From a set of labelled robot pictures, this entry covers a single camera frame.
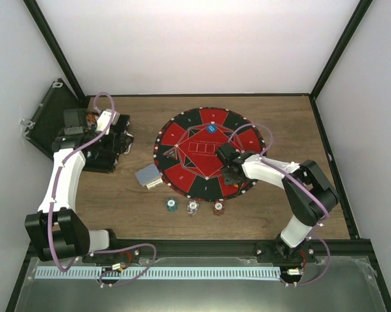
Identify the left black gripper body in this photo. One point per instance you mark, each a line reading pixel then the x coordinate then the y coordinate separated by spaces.
pixel 110 147

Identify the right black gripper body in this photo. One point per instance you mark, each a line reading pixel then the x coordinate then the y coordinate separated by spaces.
pixel 230 179

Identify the blue small blind button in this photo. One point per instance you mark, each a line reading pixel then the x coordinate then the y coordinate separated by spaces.
pixel 211 128

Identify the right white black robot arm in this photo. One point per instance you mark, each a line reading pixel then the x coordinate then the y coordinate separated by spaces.
pixel 310 194

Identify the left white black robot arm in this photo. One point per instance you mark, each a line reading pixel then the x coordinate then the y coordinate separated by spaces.
pixel 88 141

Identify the blue backed card deck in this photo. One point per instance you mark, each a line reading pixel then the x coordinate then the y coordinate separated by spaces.
pixel 149 176

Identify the round red black poker mat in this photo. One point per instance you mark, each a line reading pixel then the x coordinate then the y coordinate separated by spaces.
pixel 185 153

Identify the black poker case lid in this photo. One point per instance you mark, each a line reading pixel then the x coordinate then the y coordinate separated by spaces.
pixel 48 120

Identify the green blue chip stack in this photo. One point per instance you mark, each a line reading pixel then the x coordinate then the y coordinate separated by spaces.
pixel 171 205

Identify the black front mounting rail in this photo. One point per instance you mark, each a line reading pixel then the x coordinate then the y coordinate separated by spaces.
pixel 263 250

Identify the light blue slotted rail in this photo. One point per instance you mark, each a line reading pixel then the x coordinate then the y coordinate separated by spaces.
pixel 162 273

